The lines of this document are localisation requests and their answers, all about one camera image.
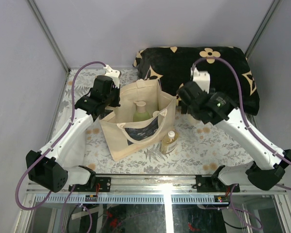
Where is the beige bottle beige cap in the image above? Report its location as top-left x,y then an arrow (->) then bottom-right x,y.
152,111 -> 160,117

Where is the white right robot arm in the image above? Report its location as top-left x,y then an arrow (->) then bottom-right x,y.
177,82 -> 291,192

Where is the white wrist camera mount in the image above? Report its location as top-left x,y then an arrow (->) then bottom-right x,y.
104,65 -> 121,88
191,68 -> 210,93

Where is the beige canvas tote bag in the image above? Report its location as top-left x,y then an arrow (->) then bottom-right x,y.
98,79 -> 178,162

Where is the aluminium front rail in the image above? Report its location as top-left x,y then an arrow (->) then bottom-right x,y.
26,173 -> 289,204

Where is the amber liquid clear bottle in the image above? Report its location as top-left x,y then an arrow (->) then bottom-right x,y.
161,130 -> 179,154

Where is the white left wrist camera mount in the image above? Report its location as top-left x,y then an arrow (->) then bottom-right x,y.
104,65 -> 121,88

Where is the aluminium left corner post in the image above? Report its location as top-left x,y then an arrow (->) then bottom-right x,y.
25,0 -> 71,73

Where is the floral patterned table mat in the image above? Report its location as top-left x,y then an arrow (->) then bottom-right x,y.
57,68 -> 265,176

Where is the green pump dispenser bottle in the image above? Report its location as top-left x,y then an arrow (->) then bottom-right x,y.
133,101 -> 151,122

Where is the aluminium right corner post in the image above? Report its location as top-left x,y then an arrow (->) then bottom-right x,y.
245,0 -> 283,60

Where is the black floral pillow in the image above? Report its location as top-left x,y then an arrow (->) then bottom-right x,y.
133,47 -> 259,116

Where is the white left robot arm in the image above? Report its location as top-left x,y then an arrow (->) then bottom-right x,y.
26,74 -> 120,193

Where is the aluminium corner post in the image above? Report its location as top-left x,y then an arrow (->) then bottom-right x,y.
245,0 -> 283,60
25,0 -> 71,73

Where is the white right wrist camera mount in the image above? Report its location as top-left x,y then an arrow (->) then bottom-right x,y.
191,68 -> 210,93

